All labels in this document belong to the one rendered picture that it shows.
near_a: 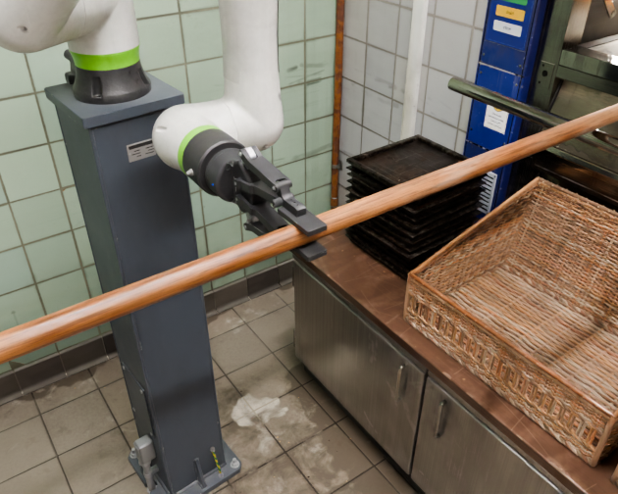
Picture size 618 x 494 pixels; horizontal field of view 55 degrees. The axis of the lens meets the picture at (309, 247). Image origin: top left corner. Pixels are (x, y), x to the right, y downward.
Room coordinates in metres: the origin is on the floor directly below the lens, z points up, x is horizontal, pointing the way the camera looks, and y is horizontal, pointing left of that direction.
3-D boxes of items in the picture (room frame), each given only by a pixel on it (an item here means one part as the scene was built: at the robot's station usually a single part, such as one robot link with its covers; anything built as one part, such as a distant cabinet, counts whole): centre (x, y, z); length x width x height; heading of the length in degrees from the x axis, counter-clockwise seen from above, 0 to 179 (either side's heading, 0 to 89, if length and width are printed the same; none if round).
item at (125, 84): (1.19, 0.42, 1.23); 0.26 x 0.15 x 0.06; 39
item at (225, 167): (0.77, 0.10, 1.20); 0.09 x 0.07 x 0.08; 35
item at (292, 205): (0.66, 0.02, 1.23); 0.05 x 0.01 x 0.03; 35
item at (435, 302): (1.08, -0.59, 0.72); 0.56 x 0.49 x 0.28; 36
